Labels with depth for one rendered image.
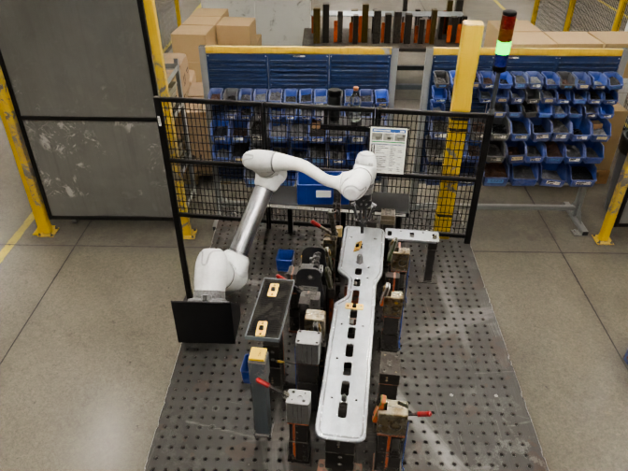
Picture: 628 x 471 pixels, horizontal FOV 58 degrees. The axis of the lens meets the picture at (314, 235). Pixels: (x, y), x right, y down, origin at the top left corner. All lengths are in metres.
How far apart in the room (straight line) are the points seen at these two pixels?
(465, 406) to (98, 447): 2.01
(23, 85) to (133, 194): 1.11
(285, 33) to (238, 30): 2.27
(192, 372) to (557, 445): 2.05
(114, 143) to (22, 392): 1.91
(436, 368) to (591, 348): 1.65
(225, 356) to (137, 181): 2.30
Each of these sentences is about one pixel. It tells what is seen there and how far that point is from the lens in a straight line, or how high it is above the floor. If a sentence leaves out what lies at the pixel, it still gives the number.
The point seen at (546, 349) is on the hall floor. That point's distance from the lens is 4.12.
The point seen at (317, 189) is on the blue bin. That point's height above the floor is 1.13.
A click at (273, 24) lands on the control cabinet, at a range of 9.07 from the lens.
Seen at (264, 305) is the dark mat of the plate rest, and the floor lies 1.16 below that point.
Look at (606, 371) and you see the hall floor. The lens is 4.13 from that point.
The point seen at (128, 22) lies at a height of 1.75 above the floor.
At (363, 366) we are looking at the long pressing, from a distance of 2.37.
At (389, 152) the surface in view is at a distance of 3.31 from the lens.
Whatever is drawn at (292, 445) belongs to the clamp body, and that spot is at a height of 0.81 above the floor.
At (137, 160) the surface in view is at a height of 0.71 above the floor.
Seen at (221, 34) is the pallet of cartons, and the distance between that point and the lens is 6.96.
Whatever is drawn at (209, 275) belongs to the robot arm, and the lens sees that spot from 2.81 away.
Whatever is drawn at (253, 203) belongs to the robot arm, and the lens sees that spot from 3.02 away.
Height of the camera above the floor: 2.75
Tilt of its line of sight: 35 degrees down
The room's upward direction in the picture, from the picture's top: straight up
